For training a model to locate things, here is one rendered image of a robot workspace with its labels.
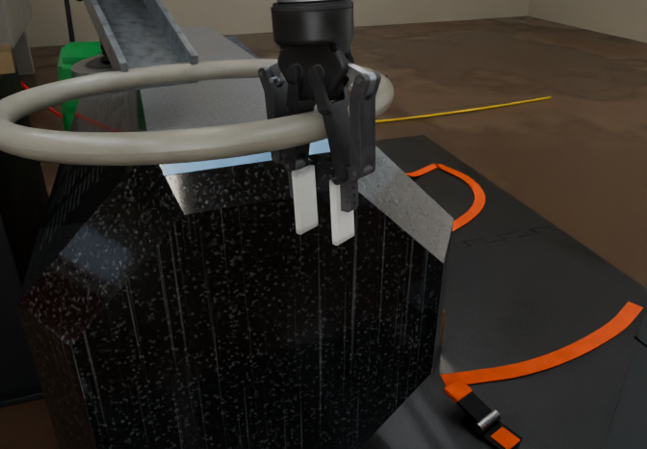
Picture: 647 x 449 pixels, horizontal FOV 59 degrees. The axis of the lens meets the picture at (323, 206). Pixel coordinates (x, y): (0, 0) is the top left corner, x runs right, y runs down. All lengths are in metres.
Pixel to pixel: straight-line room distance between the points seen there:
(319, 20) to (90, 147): 0.23
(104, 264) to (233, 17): 5.53
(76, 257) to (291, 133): 0.51
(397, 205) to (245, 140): 0.53
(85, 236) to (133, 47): 0.35
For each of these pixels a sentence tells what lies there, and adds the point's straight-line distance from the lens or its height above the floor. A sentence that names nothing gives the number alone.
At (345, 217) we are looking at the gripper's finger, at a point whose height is 0.84.
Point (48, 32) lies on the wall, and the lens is 6.25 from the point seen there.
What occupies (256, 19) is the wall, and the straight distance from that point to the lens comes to 6.40.
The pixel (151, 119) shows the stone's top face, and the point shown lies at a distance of 1.02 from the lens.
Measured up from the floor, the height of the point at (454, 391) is 0.07.
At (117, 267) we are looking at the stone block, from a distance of 0.91.
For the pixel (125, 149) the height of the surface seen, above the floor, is 0.93.
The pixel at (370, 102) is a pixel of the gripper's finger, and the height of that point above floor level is 0.96.
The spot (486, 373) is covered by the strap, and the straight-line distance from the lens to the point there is 1.65.
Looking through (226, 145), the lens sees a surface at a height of 0.93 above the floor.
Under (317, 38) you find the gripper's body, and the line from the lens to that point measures 0.52.
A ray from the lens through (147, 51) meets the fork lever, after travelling 1.07.
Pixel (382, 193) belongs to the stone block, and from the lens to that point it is 0.98.
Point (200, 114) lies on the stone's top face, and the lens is 1.03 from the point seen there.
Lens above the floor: 1.11
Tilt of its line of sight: 27 degrees down
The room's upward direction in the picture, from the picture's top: straight up
